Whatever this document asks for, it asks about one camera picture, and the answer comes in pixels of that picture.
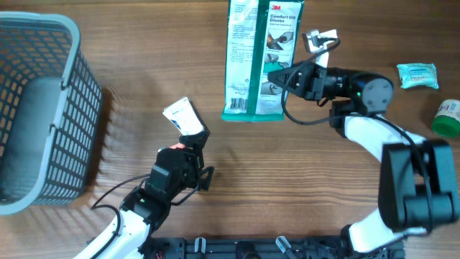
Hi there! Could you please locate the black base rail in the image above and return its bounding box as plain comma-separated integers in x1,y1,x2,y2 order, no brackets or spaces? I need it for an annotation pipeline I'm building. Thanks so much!
147,236,405,259

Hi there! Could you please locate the grey plastic shopping basket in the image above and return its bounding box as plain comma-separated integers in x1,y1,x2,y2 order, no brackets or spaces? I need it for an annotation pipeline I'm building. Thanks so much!
1,12,104,215

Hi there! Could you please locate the light blue wipes packet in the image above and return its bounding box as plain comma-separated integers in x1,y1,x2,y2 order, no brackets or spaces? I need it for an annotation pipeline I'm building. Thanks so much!
397,63,439,89

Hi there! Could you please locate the red white small packet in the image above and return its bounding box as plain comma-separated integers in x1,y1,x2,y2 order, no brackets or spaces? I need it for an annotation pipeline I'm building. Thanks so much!
169,143,185,149

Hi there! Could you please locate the white blue small box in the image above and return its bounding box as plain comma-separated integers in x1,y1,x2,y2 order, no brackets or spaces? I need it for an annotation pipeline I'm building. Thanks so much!
163,96,205,135

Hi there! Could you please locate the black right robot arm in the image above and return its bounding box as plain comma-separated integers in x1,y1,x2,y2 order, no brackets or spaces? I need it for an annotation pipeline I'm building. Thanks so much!
267,62,459,258

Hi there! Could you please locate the black camera cable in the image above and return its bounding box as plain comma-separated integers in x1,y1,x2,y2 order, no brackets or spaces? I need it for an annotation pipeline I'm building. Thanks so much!
89,173,201,259
280,37,434,231

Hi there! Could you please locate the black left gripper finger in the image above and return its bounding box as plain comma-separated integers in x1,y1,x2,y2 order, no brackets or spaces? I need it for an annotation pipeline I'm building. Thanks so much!
198,166,214,191
179,130,209,150

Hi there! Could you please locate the black left camera cable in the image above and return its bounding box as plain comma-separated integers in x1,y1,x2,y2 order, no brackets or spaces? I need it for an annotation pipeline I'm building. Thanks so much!
89,173,201,259

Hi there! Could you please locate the black right camera cable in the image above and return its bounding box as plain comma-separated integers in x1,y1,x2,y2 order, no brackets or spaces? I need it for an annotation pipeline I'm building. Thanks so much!
280,37,434,231

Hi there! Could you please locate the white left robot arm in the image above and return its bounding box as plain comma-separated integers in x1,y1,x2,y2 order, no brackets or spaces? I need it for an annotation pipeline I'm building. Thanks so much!
76,130,214,258

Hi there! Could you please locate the green 3M gloves package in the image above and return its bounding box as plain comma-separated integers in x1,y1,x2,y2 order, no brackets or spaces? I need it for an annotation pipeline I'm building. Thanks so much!
221,0,305,122

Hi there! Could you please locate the green lid jar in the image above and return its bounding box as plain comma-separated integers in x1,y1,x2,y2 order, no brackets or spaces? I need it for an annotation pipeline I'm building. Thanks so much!
431,99,460,138

